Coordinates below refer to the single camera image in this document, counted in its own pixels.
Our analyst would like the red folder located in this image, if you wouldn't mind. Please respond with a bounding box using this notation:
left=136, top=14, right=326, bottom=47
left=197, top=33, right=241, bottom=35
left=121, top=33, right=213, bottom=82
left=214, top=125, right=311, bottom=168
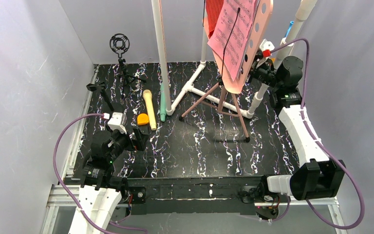
left=206, top=0, right=224, bottom=38

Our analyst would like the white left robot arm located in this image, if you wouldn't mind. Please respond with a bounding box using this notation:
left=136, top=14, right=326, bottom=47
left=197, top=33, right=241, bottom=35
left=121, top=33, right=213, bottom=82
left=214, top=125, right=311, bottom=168
left=69, top=128, right=150, bottom=234

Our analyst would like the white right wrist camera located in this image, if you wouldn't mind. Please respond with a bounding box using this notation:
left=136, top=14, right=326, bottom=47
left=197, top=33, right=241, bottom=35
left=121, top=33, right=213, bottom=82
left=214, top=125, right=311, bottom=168
left=259, top=39, right=275, bottom=58

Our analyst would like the white PVC pipe frame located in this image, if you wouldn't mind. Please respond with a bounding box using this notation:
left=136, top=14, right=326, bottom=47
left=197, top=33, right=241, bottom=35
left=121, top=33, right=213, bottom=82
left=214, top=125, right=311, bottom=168
left=150, top=0, right=318, bottom=119

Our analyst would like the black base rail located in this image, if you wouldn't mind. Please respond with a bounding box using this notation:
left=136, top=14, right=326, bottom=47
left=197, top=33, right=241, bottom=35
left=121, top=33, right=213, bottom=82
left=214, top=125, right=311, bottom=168
left=122, top=174, right=304, bottom=215

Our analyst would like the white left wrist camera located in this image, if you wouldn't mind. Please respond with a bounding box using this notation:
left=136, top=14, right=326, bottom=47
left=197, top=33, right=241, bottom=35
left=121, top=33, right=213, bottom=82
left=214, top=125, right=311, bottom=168
left=103, top=112, right=127, bottom=134

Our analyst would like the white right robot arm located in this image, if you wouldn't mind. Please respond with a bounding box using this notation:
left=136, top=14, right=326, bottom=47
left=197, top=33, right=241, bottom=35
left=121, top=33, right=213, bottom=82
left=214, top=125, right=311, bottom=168
left=250, top=56, right=345, bottom=200

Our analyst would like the pink music stand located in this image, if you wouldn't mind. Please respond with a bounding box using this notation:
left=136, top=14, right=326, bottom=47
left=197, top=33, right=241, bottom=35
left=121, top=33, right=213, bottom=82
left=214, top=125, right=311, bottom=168
left=179, top=0, right=274, bottom=142

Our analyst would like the orange tape measure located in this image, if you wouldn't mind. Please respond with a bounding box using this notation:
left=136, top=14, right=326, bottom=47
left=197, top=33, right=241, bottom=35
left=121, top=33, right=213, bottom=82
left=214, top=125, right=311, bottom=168
left=136, top=113, right=150, bottom=126

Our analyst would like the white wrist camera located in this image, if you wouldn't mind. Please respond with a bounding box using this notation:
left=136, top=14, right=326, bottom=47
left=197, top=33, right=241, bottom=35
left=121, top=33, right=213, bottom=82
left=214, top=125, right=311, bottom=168
left=103, top=112, right=127, bottom=134
left=259, top=39, right=275, bottom=58

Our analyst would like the blue tube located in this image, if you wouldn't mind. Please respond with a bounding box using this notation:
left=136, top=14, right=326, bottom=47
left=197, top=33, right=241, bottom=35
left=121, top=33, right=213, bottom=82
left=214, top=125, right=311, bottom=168
left=284, top=21, right=294, bottom=38

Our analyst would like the pink sheet music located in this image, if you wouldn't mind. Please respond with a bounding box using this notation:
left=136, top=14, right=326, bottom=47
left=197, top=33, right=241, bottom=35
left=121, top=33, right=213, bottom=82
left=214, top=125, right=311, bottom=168
left=207, top=0, right=257, bottom=80

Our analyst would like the black tripod shock mount stand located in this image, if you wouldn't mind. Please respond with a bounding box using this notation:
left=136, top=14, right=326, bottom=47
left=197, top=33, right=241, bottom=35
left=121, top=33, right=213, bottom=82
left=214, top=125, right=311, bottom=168
left=109, top=33, right=147, bottom=100

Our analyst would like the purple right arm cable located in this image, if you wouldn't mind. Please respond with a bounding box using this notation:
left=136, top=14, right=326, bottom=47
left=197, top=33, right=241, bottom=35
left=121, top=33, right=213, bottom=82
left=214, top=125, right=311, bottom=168
left=269, top=38, right=366, bottom=231

